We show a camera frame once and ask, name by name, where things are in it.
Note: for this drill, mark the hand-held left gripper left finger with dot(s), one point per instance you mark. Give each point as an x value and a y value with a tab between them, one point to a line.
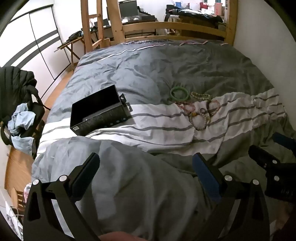
86	171

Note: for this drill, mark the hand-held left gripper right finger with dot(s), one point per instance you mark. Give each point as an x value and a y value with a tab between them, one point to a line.
205	173

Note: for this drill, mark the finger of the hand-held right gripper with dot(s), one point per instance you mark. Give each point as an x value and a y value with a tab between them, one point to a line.
263	157
283	140

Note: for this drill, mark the black metal box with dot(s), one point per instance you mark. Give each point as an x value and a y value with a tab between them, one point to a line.
97	114

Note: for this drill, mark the green jade bangle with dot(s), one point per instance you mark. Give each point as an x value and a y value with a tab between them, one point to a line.
178	99

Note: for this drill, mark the person's right forearm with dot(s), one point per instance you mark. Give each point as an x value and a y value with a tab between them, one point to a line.
285	215

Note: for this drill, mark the wooden stool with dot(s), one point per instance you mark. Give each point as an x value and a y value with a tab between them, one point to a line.
19	199

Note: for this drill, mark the light blue cloth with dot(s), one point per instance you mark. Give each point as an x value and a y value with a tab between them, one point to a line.
22	118

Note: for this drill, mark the black puffer jacket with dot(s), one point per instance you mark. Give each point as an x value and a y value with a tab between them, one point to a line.
16	85

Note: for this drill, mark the grey and white striped duvet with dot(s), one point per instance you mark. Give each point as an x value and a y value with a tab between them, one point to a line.
148	69

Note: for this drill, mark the wooden folding table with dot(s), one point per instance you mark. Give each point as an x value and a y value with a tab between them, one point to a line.
71	44

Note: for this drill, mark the white wardrobe with grey stripes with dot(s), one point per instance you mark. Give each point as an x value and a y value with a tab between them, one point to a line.
34	46

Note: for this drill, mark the checkered pillow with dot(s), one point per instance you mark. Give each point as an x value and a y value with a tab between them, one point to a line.
145	41

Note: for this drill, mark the dark clothing pile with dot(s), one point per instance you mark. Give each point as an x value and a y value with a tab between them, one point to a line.
196	14

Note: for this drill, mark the black computer monitor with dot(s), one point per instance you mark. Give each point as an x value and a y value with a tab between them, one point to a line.
127	8

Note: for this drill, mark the wooden bed frame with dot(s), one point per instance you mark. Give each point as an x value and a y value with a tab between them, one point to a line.
161	25

